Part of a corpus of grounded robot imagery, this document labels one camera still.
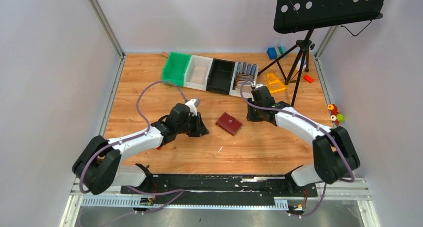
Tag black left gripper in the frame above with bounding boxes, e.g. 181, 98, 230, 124
176, 112, 210, 137

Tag red leather card holder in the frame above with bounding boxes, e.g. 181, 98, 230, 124
215, 112, 242, 136

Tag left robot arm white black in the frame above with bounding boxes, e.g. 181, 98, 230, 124
72, 99, 209, 195

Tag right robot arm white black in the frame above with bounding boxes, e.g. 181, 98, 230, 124
246, 84, 360, 196

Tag yellow triangular toy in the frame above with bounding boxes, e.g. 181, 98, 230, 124
266, 72, 287, 94

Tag white bin with tools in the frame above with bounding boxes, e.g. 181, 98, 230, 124
229, 61, 258, 98

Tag black plastic bin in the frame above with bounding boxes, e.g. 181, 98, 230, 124
206, 58, 235, 95

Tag white plastic bin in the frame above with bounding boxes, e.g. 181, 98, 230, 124
183, 55, 213, 91

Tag blue green block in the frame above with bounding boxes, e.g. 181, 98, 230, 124
266, 46, 286, 60

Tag small red block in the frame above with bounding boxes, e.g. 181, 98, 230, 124
303, 75, 314, 84

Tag green plastic bin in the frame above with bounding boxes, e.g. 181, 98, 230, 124
162, 52, 191, 87

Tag colourful toy car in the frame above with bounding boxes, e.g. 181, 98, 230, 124
327, 104, 346, 125

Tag black music stand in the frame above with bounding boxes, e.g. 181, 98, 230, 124
270, 0, 384, 106

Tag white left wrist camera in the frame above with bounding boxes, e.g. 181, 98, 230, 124
185, 98, 200, 116

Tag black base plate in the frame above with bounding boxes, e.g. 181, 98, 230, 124
136, 174, 318, 198

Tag aluminium frame rail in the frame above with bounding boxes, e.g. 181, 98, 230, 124
60, 178, 380, 227

